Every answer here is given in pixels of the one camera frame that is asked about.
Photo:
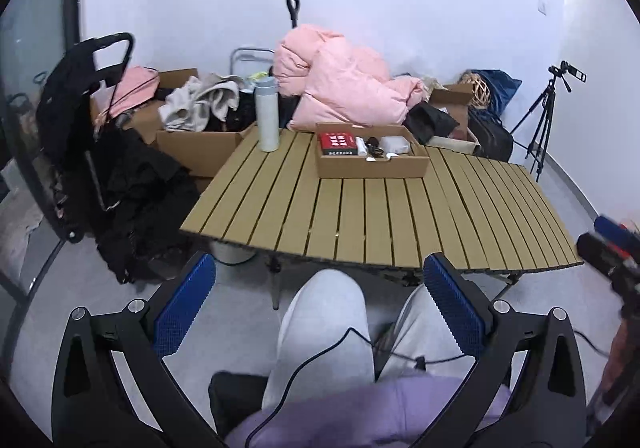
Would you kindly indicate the black clothes pile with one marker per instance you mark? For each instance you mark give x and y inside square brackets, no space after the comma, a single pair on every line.
[140,198]

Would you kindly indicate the person's white pants legs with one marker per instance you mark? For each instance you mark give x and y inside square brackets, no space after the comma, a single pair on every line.
[325,328]

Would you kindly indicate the pink backpack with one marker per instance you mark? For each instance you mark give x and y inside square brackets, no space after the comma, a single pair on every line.
[132,90]

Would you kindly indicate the cardboard tray box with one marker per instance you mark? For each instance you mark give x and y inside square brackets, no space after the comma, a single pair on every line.
[372,166]

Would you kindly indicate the black stroller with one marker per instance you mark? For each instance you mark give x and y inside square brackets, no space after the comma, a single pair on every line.
[75,117]

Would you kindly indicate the cardboard box with flap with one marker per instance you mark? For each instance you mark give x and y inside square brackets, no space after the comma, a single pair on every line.
[452,100]

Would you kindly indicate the black camera tripod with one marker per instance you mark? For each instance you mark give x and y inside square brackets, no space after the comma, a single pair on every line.
[547,117]

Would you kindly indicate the blue bag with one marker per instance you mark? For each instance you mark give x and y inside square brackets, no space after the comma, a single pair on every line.
[502,87]

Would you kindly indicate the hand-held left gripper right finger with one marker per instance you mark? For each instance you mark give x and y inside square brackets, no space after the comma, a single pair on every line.
[452,308]

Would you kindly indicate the metal chair frame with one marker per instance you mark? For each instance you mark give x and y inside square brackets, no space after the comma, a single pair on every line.
[245,60]

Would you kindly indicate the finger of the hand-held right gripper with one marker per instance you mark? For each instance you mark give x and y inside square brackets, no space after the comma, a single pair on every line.
[595,253]
[607,227]

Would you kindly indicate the black jacket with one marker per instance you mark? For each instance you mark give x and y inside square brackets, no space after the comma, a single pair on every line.
[431,120]

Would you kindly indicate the black bag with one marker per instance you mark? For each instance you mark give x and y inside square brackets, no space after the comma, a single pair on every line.
[492,137]

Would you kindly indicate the beige hoodie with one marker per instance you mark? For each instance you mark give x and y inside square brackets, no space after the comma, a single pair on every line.
[200,102]

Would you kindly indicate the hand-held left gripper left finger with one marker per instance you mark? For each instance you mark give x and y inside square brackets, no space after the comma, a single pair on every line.
[185,308]

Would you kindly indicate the pink down quilt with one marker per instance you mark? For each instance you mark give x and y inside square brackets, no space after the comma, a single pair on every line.
[345,82]

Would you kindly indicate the black chair seat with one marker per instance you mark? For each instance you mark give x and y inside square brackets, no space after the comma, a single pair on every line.
[235,400]

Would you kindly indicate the person's purple hoodie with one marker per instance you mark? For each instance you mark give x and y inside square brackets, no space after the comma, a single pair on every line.
[380,413]

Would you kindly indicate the wicker basket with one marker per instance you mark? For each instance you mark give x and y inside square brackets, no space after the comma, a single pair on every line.
[476,88]

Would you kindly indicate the large cardboard box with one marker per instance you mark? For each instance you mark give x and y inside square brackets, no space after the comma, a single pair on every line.
[200,150]

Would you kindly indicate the slatted folding table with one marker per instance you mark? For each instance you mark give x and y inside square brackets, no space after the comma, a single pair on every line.
[350,213]

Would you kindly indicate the red printed box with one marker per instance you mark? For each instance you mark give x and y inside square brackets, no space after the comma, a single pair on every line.
[338,143]

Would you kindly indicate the black clothes in box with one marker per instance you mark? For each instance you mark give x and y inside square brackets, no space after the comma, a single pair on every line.
[240,115]

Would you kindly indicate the white water bottle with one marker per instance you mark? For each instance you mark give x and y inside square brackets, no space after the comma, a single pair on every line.
[266,117]

